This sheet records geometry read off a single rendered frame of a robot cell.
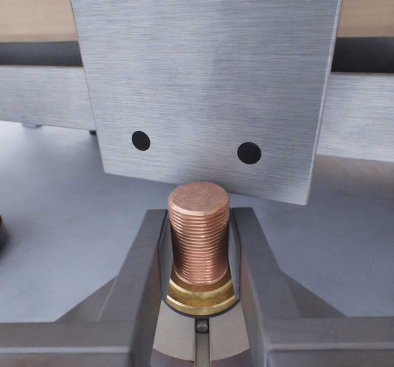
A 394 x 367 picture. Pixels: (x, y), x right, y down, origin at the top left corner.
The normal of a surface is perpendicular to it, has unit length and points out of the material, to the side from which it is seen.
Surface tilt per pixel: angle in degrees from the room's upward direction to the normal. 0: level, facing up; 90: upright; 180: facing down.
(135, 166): 90
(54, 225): 180
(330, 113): 90
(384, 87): 90
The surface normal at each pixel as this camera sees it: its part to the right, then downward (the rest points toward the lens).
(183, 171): -0.35, 0.44
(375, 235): -0.03, -0.89
